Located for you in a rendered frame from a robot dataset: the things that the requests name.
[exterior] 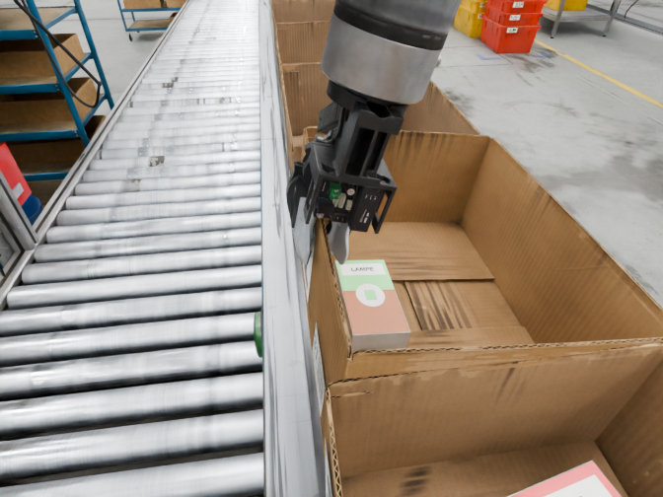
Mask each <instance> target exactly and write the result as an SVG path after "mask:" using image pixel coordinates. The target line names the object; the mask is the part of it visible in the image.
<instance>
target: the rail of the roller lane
mask: <svg viewBox="0 0 663 497"><path fill-rule="evenodd" d="M191 2H192V0H186V2H185V3H184V5H183V6H182V8H181V9H180V11H179V12H178V14H177V15H176V17H175V18H174V20H173V21H172V22H171V24H170V25H169V27H168V28H167V30H166V31H165V33H164V34H163V36H162V37H161V39H160V40H159V41H158V43H157V44H156V46H155V47H154V49H153V50H152V52H151V53H150V55H149V56H148V58H147V59H146V60H145V62H144V63H143V65H142V66H141V68H140V69H139V71H138V72H137V74H136V75H135V77H134V78H133V79H132V81H131V82H130V84H129V85H128V87H127V88H126V90H125V91H124V93H123V94H122V96H121V97H120V98H119V100H118V101H117V103H116V104H115V106H114V107H113V109H112V110H111V112H110V114H109V115H108V116H107V118H106V119H105V121H104V122H103V124H102V125H101V127H100V128H99V130H98V131H97V133H96V134H95V135H94V137H93V138H92V140H91V141H90V143H89V144H88V146H87V147H86V149H85V150H84V152H83V153H82V154H81V156H80V157H79V159H78V160H77V162H76V163H75V165H74V166H73V168H72V169H71V171H70V172H69V173H68V175H67V176H66V178H65V179H64V181H63V182H62V184H61V185H60V186H59V187H58V189H57V190H56V191H55V193H54V194H53V196H52V197H51V199H50V200H49V202H48V203H47V205H46V206H45V208H44V209H43V210H42V212H41V213H40V215H39V216H38V218H37V220H36V221H35V223H34V224H33V228H34V230H35V232H36V233H37V236H38V238H39V241H38V243H37V244H35V245H36V246H35V248H34V249H32V250H24V249H22V250H21V251H15V252H14V253H13V255H12V256H11V258H10V259H9V261H8V262H7V264H6V265H5V266H4V268H3V271H4V273H5V275H6V276H4V277H3V276H2V274H1V272H0V312H3V311H11V309H10V308H9V306H8V303H7V296H8V293H9V291H10V289H12V288H13V287H16V286H25V285H24V283H23V280H22V271H23V268H24V267H25V266H26V265H29V264H37V263H36V260H35V251H36V248H37V247H38V246H40V245H48V243H47V241H46V232H47V230H48V229H49V228H51V227H58V225H55V224H56V222H57V221H56V218H57V214H58V213H59V212H60V211H67V209H65V208H66V200H67V198H68V197H70V196H76V195H74V193H75V185H76V184H77V183H82V180H83V173H84V172H85V171H88V170H89V169H90V163H91V161H93V160H96V159H97V151H98V150H102V149H103V142H104V141H105V140H108V139H109V132H111V131H113V126H114V124H115V123H118V118H119V116H120V115H123V110H124V109H125V108H127V103H128V102H131V97H132V96H134V95H135V91H136V90H138V89H139V84H142V79H145V75H146V74H147V73H149V69H151V65H152V64H154V60H157V56H159V52H162V48H164V45H166V42H167V41H168V38H170V36H171V35H172V33H173V32H174V29H175V27H176V26H177V25H178V24H179V21H180V20H181V19H182V17H183V15H184V13H185V11H186V9H187V7H189V5H190V3H191Z"/></svg>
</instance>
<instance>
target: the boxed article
mask: <svg viewBox="0 0 663 497"><path fill-rule="evenodd" d="M334 270H335V275H336V279H337V283H338V288H339V292H340V296H341V300H342V304H343V308H344V313H345V317H346V321H347V326H348V330H349V335H350V339H351V343H352V352H355V351H358V350H364V349H403V348H405V347H406V345H407V342H408V339H409V336H410V330H409V327H408V325H407V322H406V319H405V315H404V312H403V309H402V307H401V304H400V301H399V299H398V296H397V293H396V291H395V288H394V285H393V283H392V280H391V277H390V274H389V272H388V269H387V266H386V264H385V261H384V259H380V260H347V261H346V262H345V264H339V263H338V261H337V260H336V261H335V262H334Z"/></svg>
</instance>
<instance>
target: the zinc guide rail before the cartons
mask: <svg viewBox="0 0 663 497"><path fill-rule="evenodd" d="M259 62H260V128H261V193H262V259H263V324H264V390H265V455H266V497H320V496H319V486H318V477H317V468H316V458H315V448H314V438H313V429H312V419H311V409H310V400H309V391H308V381H307V372H306V362H305V352H304V342H303V333H302V323H301V314H300V305H299V295H298V285H297V275H296V266H295V256H294V247H293V238H292V228H291V220H290V215H289V210H288V206H287V201H286V186H287V179H286V171H285V161H284V151H283V141H282V132H281V122H280V112H279V103H278V94H277V84H276V74H275V65H274V55H273V45H272V36H271V26H270V17H269V8H268V0H259Z"/></svg>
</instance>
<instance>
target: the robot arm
mask: <svg viewBox="0 0 663 497"><path fill-rule="evenodd" d="M461 2H462V0H335V5H334V9H333V12H332V16H331V24H330V28H329V32H328V37H327V41H326V45H325V50H324V54H323V58H322V62H321V68H322V70H323V72H324V74H325V75H326V76H327V77H328V78H329V83H328V87H327V95H328V96H329V98H330V99H331V100H333V102H332V103H331V104H329V105H328V106H326V107H325V108H323V109H322V110H320V114H319V122H318V129H317V132H318V133H323V134H326V136H321V135H316V136H315V139H314V141H312V142H310V143H308V144H305V145H304V149H305V153H306V154H305V155H304V157H303V160H302V162H298V161H294V168H293V172H292V174H291V175H290V177H289V180H288V182H287V186H286V201H287V206H288V210H289V215H290V220H291V227H292V233H293V238H294V243H295V248H296V250H297V253H298V255H299V257H300V258H301V260H302V262H303V263H304V264H306V265H307V264H308V262H309V259H310V256H311V252H312V250H311V241H312V239H313V237H314V226H315V224H316V217H317V218H320V219H321V218H328V219H330V221H329V223H328V224H327V225H326V230H327V234H328V239H329V244H330V248H331V255H334V256H335V258H336V259H337V261H338V263H339V264H345V262H346V260H347V257H348V237H349V235H350V233H351V231H357V232H364V233H366V232H367V231H368V228H369V226H370V225H372V227H373V230H374V232H375V234H379V231H380V229H381V226H382V224H383V221H384V219H385V217H386V214H387V212H388V209H389V207H390V205H391V202H392V200H393V197H394V195H395V193H396V190H397V186H396V184H395V182H394V179H393V177H392V175H391V173H390V171H389V169H388V167H387V165H386V163H385V161H384V159H383V155H384V153H385V150H386V147H387V145H388V142H389V139H390V137H391V134H394V135H399V132H400V130H401V127H402V125H403V122H404V117H405V113H406V110H407V107H408V105H411V104H415V103H418V102H419V101H421V100H422V99H423V96H424V94H425V91H426V89H427V86H428V84H429V81H430V79H431V76H432V74H433V71H434V69H435V67H436V68H437V67H438V66H439V65H440V64H441V60H442V58H441V56H440V54H441V51H442V48H443V46H444V43H445V41H446V38H447V36H448V33H449V31H450V29H451V27H452V24H453V22H454V19H455V17H456V14H457V12H458V9H459V7H460V4H461ZM385 193H386V195H387V197H388V199H387V202H386V204H385V207H384V209H383V212H382V214H381V217H380V218H379V216H378V210H379V208H380V205H381V203H382V200H383V198H384V195H385Z"/></svg>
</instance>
